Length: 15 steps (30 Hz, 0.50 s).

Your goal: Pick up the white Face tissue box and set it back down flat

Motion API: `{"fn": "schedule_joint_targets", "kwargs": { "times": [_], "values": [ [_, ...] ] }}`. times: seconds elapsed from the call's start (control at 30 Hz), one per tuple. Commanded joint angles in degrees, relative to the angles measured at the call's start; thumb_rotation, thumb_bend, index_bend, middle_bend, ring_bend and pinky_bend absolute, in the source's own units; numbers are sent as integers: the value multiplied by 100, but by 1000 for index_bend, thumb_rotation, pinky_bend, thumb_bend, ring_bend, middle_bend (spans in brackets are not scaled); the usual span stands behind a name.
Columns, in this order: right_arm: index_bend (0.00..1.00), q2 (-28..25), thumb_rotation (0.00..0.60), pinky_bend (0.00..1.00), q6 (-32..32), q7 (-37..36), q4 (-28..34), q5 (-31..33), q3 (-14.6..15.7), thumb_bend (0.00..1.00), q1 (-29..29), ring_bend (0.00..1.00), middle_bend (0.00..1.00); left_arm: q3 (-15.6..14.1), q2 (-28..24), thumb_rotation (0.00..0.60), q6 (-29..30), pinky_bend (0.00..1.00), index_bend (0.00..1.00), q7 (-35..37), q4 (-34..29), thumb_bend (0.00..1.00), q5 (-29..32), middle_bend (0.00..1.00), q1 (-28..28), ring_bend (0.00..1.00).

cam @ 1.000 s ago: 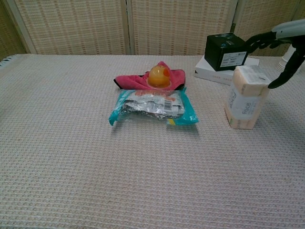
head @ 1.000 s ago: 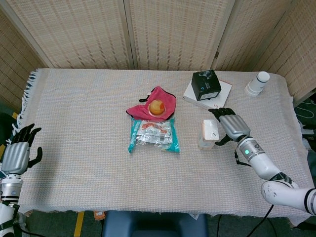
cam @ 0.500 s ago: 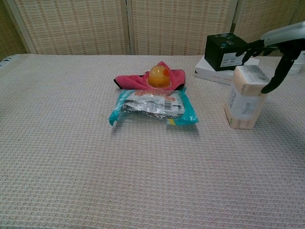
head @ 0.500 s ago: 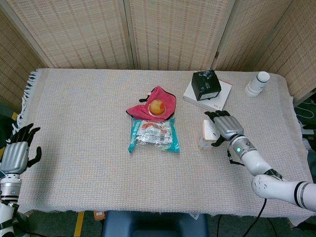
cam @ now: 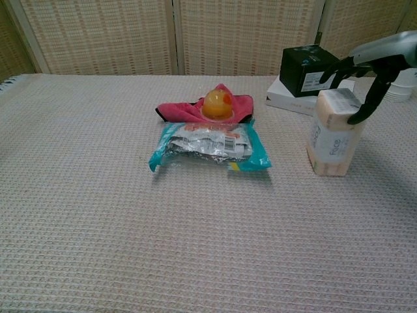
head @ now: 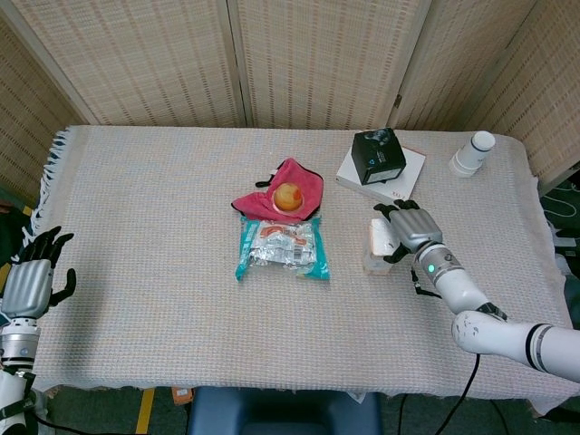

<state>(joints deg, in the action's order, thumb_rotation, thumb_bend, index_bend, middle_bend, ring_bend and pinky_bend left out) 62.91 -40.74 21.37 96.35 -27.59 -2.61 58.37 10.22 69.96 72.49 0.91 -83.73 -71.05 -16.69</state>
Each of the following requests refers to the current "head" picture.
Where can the pink cloth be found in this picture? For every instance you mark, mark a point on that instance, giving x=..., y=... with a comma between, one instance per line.
x=301, y=179

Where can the white plastic bottle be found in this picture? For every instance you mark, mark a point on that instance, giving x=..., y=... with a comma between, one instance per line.
x=471, y=154

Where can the woven beige tablecloth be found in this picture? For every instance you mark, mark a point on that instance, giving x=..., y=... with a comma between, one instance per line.
x=181, y=294

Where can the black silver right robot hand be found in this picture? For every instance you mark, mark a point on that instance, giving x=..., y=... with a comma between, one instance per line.
x=414, y=226

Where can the small orange object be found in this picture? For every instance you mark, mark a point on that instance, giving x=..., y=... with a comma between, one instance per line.
x=182, y=394

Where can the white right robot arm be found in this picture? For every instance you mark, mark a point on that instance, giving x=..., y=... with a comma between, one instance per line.
x=489, y=333

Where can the flat white box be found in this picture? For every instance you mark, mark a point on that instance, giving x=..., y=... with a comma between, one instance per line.
x=408, y=181

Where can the bamboo folding screen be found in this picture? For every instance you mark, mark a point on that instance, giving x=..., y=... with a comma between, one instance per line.
x=136, y=59

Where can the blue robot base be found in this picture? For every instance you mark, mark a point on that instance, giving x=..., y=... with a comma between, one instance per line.
x=281, y=414

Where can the black cube box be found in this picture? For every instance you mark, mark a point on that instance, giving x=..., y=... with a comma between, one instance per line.
x=378, y=156

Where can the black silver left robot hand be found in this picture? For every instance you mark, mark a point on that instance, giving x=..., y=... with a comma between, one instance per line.
x=29, y=285

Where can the pink wipes packet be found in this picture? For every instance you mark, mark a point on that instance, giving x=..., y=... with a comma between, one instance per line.
x=378, y=238

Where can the orange jelly cup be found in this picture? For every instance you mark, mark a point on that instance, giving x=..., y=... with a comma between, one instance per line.
x=287, y=197

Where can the teal silver snack bag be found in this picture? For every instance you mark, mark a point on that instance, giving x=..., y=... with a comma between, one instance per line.
x=281, y=247

